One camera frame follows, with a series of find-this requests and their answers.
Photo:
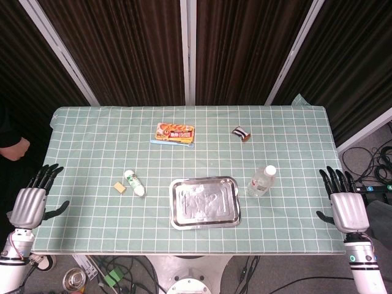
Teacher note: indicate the light blue toothbrush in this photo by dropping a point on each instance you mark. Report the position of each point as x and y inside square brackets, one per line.
[173, 143]

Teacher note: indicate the green box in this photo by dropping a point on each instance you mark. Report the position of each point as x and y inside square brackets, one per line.
[114, 274]

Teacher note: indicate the orange snack box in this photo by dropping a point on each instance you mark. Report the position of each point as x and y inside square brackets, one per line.
[176, 132]

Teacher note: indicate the clear plastic bottle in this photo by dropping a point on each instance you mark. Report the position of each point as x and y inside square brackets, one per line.
[261, 182]

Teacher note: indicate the white power strip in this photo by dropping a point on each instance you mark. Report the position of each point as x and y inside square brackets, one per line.
[87, 266]

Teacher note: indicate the silver metal tray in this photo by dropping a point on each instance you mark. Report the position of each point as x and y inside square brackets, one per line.
[205, 202]

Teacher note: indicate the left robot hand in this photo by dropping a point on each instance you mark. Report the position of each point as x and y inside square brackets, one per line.
[29, 204]

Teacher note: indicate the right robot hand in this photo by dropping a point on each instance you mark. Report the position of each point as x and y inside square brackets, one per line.
[349, 211]

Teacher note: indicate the white green shaker bottle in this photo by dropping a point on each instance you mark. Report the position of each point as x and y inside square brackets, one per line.
[134, 182]

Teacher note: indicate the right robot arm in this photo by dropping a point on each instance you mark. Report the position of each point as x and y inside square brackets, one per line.
[364, 263]

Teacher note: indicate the small tan block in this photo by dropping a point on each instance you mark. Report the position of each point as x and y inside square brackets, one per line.
[119, 187]

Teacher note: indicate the green checkered tablecloth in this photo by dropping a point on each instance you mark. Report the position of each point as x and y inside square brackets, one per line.
[190, 159]

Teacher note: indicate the steel bowl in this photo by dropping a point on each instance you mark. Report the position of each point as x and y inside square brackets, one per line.
[73, 278]

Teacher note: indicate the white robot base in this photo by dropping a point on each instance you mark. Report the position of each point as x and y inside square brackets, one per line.
[188, 275]

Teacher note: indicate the person's hand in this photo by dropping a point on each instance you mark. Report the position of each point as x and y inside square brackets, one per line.
[14, 150]

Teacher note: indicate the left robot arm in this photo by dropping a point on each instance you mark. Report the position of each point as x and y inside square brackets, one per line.
[13, 260]

